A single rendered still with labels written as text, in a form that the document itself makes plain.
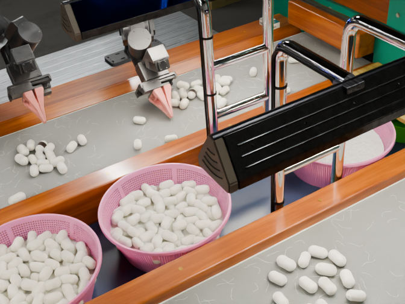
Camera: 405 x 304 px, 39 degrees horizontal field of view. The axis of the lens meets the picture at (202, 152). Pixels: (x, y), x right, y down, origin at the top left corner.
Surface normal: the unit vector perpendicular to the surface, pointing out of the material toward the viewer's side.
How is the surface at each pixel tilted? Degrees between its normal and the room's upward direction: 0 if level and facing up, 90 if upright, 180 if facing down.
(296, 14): 90
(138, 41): 42
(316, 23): 90
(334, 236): 0
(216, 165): 90
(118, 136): 0
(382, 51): 90
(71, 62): 0
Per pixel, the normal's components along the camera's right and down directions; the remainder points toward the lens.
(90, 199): 0.51, 0.48
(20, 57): 0.28, -0.30
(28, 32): 0.57, -0.41
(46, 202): -0.07, -0.80
